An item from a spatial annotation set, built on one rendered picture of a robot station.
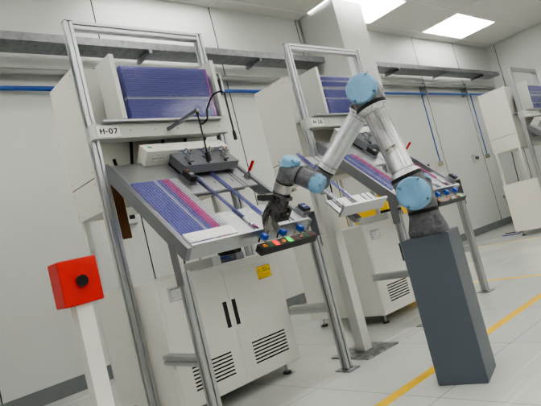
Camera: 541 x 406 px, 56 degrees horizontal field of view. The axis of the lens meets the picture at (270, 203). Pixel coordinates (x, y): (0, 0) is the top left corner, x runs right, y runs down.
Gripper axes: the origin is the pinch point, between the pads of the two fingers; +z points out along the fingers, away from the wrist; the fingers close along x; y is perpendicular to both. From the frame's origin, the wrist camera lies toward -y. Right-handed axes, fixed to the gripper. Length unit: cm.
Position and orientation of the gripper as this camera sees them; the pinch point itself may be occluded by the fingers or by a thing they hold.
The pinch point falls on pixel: (266, 229)
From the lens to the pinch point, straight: 217.4
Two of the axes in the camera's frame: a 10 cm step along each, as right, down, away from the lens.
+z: -2.5, 8.6, 4.5
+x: 7.3, -1.4, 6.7
